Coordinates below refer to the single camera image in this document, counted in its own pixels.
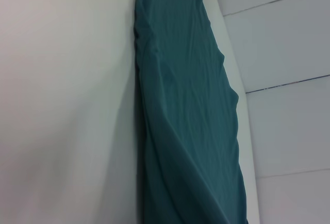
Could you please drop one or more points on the teal blue FREE t-shirt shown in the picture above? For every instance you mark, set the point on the teal blue FREE t-shirt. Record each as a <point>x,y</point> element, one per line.
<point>185,105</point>

